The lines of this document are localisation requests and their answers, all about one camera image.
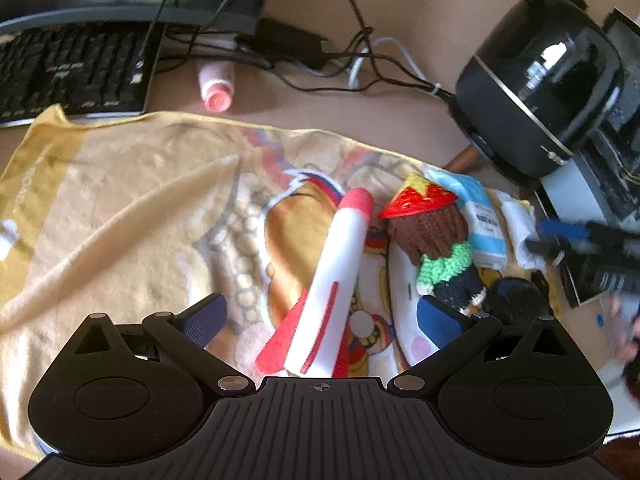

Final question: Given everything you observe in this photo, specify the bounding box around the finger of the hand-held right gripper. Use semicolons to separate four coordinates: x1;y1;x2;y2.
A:
525;239;640;268
539;217;640;250

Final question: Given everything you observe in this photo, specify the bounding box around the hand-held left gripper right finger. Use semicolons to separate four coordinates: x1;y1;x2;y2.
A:
387;295;577;396

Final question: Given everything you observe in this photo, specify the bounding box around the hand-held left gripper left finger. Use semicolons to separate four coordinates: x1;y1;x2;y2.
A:
69;293;257;397

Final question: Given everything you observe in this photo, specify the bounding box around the knitted doll with red hat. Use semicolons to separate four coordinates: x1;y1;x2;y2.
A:
378;174;488;317

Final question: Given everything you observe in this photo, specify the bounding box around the white red rocket toy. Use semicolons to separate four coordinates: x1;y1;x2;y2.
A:
255;187;375;377

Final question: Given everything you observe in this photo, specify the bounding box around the black cloth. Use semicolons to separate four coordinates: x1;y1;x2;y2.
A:
482;276;553;326

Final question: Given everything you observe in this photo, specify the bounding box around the blue white tissue pack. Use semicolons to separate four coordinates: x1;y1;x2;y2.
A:
425;167;508;271

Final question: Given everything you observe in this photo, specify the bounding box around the white paper sheet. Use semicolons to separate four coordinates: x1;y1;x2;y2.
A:
567;295;640;443

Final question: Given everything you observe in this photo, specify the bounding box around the wooden stick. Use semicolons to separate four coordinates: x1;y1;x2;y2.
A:
444;145;483;173

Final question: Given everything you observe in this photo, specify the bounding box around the yellow printed towel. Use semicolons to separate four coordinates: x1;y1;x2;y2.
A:
0;105;556;461

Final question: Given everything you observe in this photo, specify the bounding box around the black round appliance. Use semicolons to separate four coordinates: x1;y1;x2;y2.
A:
452;0;626;178

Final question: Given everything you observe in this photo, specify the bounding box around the pink capped white bottle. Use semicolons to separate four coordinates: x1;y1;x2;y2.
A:
197;57;237;113

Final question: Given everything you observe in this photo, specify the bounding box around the black keyboard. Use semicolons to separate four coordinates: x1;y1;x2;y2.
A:
0;25;163;128

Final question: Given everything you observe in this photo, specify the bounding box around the black power adapter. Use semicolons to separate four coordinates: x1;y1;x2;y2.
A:
234;19;329;69

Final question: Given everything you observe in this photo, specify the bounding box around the white cable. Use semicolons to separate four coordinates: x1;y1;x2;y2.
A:
349;36;442;95

